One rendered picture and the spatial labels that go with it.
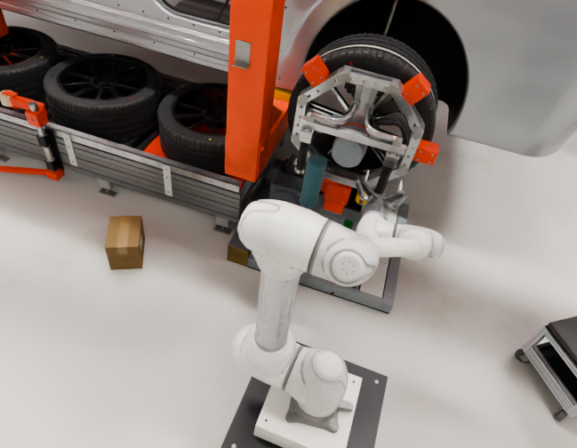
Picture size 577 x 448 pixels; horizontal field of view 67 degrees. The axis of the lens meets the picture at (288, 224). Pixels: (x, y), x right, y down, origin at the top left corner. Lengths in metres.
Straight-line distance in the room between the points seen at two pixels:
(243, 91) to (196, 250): 1.00
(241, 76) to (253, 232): 0.98
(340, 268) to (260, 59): 1.07
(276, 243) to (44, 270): 1.76
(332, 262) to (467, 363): 1.61
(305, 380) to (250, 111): 1.09
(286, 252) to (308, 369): 0.55
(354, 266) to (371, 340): 1.41
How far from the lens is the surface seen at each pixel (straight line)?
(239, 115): 1.91
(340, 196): 2.12
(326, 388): 1.40
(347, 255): 0.88
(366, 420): 1.77
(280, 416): 1.60
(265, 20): 1.71
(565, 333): 2.34
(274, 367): 1.41
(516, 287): 2.89
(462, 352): 2.44
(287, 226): 0.93
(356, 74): 1.81
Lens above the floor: 1.89
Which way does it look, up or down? 45 degrees down
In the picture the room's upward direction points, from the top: 11 degrees clockwise
